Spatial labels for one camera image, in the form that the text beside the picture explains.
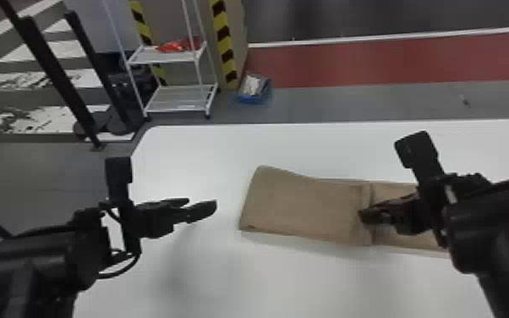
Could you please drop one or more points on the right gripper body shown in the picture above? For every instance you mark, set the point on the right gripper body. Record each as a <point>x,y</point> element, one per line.
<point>412,219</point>

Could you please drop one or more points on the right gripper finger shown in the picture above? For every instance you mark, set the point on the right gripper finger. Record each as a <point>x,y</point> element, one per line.
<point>376,215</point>
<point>394,202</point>

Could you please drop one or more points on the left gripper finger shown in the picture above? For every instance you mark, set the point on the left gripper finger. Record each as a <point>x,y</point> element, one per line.
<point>199,211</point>
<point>168,203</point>

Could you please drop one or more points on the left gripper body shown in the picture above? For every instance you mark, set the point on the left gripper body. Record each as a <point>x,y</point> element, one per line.
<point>154,222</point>

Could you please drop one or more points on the beige towel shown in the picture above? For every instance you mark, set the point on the beige towel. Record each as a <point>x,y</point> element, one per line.
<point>303,206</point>

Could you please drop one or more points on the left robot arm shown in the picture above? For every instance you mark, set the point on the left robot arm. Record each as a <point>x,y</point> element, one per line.
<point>32,271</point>

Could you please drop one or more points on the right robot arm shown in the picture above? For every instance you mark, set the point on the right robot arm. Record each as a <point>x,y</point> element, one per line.
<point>498,231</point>

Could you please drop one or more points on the white shelf trolley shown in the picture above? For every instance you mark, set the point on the white shelf trolley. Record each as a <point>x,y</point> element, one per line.
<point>177,95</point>

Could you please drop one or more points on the blue basket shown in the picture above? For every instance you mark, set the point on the blue basket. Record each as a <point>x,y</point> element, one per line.
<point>253,89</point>

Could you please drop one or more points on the red snack packet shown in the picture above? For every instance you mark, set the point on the red snack packet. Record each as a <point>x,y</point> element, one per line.
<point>177,45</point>

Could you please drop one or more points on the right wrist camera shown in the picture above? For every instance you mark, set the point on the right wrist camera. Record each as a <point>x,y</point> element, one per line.
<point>416,153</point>

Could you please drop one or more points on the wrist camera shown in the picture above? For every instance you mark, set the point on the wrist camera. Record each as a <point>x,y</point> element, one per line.
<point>118,175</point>
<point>416,153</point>

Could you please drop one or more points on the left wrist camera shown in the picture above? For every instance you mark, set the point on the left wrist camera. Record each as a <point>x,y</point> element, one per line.
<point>118,175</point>

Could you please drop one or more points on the yellow black striped post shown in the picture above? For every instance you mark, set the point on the yellow black striped post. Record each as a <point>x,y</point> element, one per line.
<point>225,44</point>
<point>144,31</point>

